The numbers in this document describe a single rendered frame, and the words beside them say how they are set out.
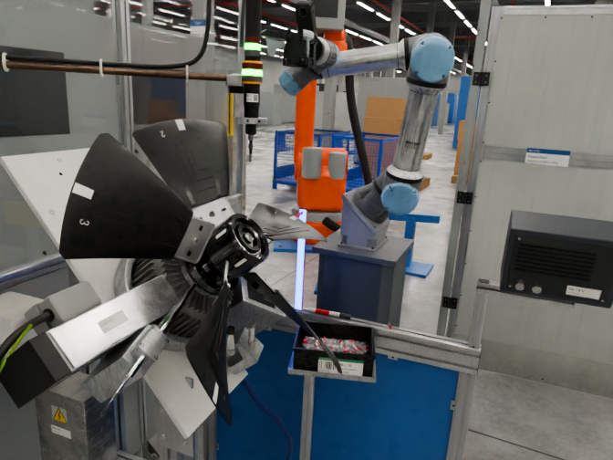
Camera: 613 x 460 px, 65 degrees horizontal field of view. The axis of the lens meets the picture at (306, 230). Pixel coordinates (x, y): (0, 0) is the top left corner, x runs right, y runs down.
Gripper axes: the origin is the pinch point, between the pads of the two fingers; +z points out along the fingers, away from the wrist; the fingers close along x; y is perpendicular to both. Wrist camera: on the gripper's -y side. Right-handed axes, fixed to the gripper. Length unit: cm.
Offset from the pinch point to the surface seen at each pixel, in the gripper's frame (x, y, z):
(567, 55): -78, -11, -163
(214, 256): -1, 47, 31
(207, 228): 2, 42, 31
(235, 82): 1.8, 12.7, 19.1
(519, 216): -59, 42, -20
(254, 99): -1.5, 15.8, 17.1
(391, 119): 127, 43, -774
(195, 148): 13.8, 27.6, 16.2
